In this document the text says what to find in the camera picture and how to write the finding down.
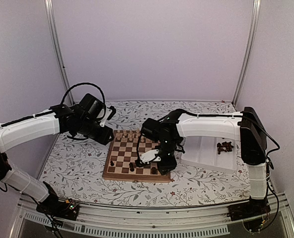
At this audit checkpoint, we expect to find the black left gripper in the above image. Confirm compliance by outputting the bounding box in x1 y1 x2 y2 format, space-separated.
78 118 114 145

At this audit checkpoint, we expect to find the dark chess piece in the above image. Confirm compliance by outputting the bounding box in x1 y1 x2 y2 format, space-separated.
150 167 157 175

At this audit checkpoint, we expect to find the white plastic compartment tray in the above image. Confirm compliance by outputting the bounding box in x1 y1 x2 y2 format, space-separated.
180 136 237 174

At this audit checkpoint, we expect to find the dark wooden king piece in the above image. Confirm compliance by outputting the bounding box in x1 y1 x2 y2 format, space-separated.
129 162 135 172

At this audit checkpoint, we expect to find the wooden chess board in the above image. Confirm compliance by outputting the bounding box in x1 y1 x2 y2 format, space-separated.
102 130 171 183

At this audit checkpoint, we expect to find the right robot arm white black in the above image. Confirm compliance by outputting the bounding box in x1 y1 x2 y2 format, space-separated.
135 107 273 219

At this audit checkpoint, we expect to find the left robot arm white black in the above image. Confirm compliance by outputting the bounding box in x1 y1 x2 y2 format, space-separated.
0 93 116 215

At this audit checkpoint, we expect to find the pile of dark chess pieces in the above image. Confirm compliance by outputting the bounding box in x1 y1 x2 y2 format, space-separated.
217 141 234 155

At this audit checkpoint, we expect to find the light queen piece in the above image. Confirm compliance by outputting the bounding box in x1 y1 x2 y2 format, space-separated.
136 129 141 138

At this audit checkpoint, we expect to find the light rook far left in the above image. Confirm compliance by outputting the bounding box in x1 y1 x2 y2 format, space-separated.
116 132 122 140

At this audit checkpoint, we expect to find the floral patterned table mat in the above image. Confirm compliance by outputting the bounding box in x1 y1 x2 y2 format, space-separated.
40 101 250 207

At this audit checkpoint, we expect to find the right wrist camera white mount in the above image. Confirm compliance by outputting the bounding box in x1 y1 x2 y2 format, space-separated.
135 149 161 168

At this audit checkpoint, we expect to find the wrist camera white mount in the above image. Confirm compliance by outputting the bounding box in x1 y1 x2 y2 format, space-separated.
135 149 161 168
98 106 116 127

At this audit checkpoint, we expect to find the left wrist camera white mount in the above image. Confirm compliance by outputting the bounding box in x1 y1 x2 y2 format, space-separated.
98 106 116 127

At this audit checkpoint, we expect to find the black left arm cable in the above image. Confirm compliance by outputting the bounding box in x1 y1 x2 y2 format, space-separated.
62 82 107 117

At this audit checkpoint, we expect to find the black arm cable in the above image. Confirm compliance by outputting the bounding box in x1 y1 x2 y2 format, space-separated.
169 108 281 159
62 82 107 117

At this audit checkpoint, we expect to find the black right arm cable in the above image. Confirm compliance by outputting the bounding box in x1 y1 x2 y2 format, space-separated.
169 108 281 159

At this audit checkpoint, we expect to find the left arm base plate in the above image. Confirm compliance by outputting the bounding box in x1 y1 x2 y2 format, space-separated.
36 197 79 221

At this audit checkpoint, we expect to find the left aluminium frame post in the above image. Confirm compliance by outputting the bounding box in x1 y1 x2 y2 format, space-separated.
44 0 70 91

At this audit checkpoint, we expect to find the aluminium frame post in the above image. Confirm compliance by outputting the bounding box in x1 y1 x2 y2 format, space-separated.
44 0 70 91
232 0 261 107

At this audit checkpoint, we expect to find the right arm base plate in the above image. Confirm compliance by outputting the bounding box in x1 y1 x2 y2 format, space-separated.
227 198 271 233

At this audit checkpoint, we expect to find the front aluminium rail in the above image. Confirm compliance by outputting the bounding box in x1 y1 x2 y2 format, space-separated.
9 193 294 238

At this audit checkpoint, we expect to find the right aluminium frame post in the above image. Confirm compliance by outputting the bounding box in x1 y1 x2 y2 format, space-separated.
232 0 261 107

